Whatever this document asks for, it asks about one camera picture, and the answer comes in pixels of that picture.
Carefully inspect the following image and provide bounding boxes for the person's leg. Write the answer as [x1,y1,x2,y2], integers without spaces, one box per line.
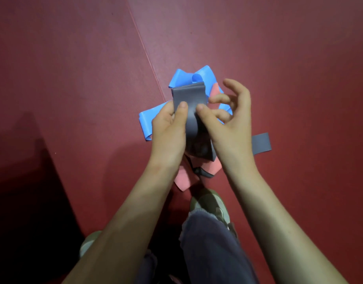
[135,251,158,284]
[179,211,259,284]

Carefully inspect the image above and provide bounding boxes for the person's right hand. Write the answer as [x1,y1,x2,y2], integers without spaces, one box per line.
[195,78,258,178]

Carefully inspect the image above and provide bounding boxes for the person's right leg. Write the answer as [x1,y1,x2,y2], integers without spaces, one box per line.
[179,211,259,284]

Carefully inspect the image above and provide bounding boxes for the person's right forearm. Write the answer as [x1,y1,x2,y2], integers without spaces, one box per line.
[226,167,348,284]

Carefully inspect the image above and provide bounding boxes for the person's shoe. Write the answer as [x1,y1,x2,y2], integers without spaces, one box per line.
[189,189,238,237]
[79,230,103,258]

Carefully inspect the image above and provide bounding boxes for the blue resistance band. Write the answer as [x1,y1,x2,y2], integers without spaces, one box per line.
[139,65,233,142]

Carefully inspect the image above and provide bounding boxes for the person's left shoe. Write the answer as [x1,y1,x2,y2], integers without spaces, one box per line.
[79,230,103,258]

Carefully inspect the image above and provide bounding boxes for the person's left hand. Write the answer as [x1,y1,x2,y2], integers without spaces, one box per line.
[149,100,189,172]

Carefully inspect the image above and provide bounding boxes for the pink resistance band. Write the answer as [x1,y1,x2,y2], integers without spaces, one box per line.
[174,82,223,192]

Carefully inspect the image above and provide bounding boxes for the person's right shoe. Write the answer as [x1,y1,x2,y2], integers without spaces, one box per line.
[189,189,238,237]

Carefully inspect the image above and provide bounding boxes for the grey resistance band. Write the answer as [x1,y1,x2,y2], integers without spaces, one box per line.
[171,81,272,178]

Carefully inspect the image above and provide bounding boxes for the person's left leg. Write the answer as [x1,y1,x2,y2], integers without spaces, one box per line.
[135,251,158,284]

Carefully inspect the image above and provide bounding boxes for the person's left forearm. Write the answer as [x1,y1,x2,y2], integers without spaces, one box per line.
[63,162,179,284]

